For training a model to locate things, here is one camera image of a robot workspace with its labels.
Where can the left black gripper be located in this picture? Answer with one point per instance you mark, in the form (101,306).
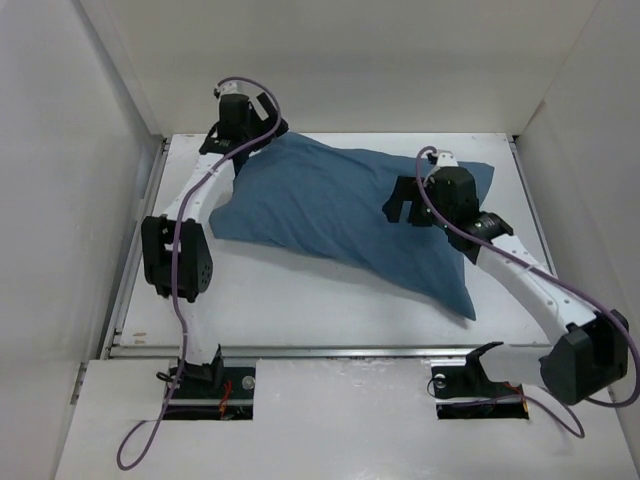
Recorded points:
(266,126)

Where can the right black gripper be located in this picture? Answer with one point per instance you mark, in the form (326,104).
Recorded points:
(404,190)

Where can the blue pillowcase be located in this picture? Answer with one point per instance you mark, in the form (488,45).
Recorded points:
(309,198)

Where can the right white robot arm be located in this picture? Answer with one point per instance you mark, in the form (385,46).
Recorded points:
(589,345)

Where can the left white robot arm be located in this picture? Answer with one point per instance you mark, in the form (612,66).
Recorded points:
(177,259)

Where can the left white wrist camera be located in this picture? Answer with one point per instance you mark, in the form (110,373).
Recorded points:
(228,88)

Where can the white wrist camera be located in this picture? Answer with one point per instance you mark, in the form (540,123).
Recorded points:
(228,88)
(441,159)

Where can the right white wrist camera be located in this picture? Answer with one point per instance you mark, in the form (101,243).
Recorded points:
(441,159)

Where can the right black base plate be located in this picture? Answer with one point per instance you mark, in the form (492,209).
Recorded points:
(462,393)

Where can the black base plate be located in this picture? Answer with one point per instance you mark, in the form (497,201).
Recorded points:
(231,400)
(462,393)

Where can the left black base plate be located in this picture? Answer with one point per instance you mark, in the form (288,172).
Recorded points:
(231,400)

